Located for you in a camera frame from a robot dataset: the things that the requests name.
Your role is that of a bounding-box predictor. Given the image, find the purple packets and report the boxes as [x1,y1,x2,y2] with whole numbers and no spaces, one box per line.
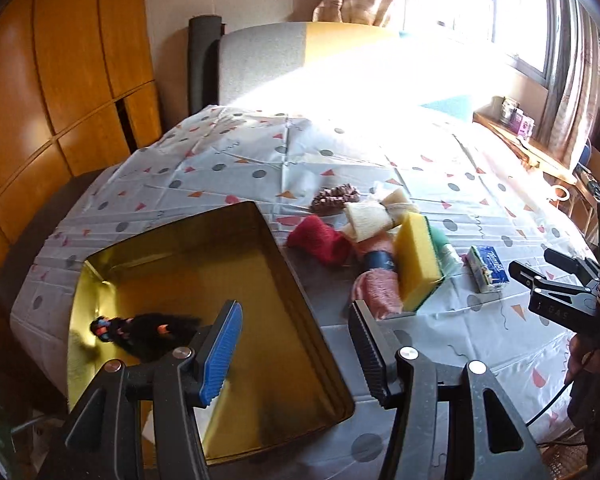
[500,97,537,138]

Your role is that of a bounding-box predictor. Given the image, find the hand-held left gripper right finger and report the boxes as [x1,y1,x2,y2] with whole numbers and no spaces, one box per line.
[349,300,551,480]

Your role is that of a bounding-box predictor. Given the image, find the black cable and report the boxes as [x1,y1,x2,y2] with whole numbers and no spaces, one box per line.
[525,380,576,426]

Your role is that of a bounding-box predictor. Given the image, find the blue and white tissue packet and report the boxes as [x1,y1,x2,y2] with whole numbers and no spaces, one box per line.
[466,245,511,293]

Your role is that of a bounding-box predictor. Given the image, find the black furry toy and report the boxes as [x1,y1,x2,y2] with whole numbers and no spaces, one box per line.
[89,312,203,361]

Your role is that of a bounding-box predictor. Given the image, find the grey yellow blue sofa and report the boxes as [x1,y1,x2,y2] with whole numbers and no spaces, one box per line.
[215,20,486,121]

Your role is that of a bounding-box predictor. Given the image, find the person's right forearm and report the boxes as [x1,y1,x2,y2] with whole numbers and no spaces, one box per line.
[567,382,600,466]

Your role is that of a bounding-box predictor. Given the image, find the wooden wardrobe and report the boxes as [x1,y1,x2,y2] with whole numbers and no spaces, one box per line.
[0,0,163,281]

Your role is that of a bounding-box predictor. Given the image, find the window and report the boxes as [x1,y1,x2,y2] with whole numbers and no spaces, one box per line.
[395,0,571,91]

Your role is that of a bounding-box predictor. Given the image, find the pink towel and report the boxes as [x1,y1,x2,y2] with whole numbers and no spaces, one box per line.
[351,235,416,321]

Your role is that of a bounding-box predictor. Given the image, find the brown scrunchie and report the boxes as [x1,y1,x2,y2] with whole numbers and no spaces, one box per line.
[310,185,363,217]

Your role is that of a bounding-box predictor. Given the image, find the black rolled mat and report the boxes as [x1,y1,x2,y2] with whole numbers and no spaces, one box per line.
[187,15,224,116]

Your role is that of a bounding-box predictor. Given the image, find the patterned grey tablecloth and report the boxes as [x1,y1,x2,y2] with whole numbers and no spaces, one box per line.
[10,104,600,480]

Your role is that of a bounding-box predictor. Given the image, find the person's right hand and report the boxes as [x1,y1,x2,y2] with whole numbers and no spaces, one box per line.
[566,332,600,386]

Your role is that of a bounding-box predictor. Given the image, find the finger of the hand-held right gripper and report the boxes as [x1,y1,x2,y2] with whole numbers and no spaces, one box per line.
[544,249,600,286]
[509,260,600,333]

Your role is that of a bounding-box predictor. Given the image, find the wooden side shelf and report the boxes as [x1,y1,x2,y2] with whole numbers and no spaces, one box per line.
[472,107,596,231]

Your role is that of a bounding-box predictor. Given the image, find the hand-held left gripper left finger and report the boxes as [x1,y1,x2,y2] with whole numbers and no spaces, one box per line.
[50,300,246,480]

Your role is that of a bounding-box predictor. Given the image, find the maroon and gold tin box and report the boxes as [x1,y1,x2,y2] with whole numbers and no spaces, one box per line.
[66,201,356,466]

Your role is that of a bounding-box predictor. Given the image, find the red sock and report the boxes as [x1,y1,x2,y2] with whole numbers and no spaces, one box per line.
[286,215,353,268]

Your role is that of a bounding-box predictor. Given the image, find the yellow and green sponge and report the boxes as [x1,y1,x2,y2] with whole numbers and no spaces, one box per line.
[395,211,448,313]

